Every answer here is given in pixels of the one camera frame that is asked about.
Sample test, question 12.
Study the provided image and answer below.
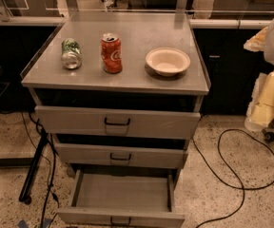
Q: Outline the red cola can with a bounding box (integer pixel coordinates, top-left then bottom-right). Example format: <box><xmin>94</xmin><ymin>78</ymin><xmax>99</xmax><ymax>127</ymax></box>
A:
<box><xmin>101</xmin><ymin>32</ymin><xmax>123</xmax><ymax>74</ymax></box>

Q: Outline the white paper bowl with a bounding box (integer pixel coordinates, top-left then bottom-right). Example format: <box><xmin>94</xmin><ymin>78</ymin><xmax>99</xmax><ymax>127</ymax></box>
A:
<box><xmin>146</xmin><ymin>47</ymin><xmax>190</xmax><ymax>77</ymax></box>

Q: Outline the blue tape on floor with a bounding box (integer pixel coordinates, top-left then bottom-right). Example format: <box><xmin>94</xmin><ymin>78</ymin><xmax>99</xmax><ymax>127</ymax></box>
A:
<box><xmin>17</xmin><ymin>218</ymin><xmax>52</xmax><ymax>228</ymax></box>

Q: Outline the grey bottom drawer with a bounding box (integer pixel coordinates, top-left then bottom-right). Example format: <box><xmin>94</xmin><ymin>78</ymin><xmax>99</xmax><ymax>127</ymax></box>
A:
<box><xmin>57</xmin><ymin>167</ymin><xmax>185</xmax><ymax>228</ymax></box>

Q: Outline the black stand leg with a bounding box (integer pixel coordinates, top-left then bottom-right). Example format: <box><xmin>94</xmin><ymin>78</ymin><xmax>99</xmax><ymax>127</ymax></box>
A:
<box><xmin>19</xmin><ymin>129</ymin><xmax>48</xmax><ymax>205</ymax></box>

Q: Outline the green soda can lying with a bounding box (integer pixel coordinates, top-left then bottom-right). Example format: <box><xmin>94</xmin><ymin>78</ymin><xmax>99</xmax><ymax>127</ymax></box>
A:
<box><xmin>61</xmin><ymin>38</ymin><xmax>82</xmax><ymax>69</ymax></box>

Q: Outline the grey top drawer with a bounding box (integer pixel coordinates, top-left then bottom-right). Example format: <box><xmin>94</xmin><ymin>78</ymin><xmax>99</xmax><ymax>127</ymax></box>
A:
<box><xmin>35</xmin><ymin>105</ymin><xmax>200</xmax><ymax>140</ymax></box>

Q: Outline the black cable at left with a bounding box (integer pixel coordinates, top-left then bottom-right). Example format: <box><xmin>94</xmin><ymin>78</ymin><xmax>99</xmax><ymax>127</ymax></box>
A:
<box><xmin>20</xmin><ymin>111</ymin><xmax>61</xmax><ymax>228</ymax></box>

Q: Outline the white horizontal rail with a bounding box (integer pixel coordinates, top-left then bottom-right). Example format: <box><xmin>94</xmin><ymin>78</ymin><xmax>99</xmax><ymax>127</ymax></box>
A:
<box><xmin>0</xmin><ymin>16</ymin><xmax>270</xmax><ymax>29</ymax></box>

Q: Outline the black floor cable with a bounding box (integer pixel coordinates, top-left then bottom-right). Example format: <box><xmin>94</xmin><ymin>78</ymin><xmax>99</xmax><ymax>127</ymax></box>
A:
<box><xmin>192</xmin><ymin>128</ymin><xmax>274</xmax><ymax>228</ymax></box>

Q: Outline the grey middle drawer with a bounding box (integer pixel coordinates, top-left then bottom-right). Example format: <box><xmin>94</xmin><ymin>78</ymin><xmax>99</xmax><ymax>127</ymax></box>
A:
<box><xmin>53</xmin><ymin>134</ymin><xmax>187</xmax><ymax>169</ymax></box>

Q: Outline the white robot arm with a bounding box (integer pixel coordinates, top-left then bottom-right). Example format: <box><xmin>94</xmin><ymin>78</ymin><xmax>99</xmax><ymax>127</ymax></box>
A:
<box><xmin>244</xmin><ymin>18</ymin><xmax>274</xmax><ymax>131</ymax></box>

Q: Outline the grey metal drawer cabinet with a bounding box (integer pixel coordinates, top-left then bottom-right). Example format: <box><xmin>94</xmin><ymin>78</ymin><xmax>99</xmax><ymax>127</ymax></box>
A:
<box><xmin>20</xmin><ymin>10</ymin><xmax>211</xmax><ymax>179</ymax></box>

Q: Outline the grey drawer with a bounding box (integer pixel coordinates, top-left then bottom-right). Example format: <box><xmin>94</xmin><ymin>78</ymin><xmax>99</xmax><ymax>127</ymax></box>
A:
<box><xmin>57</xmin><ymin>167</ymin><xmax>185</xmax><ymax>228</ymax></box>
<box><xmin>53</xmin><ymin>134</ymin><xmax>187</xmax><ymax>169</ymax></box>
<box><xmin>35</xmin><ymin>105</ymin><xmax>200</xmax><ymax>140</ymax></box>

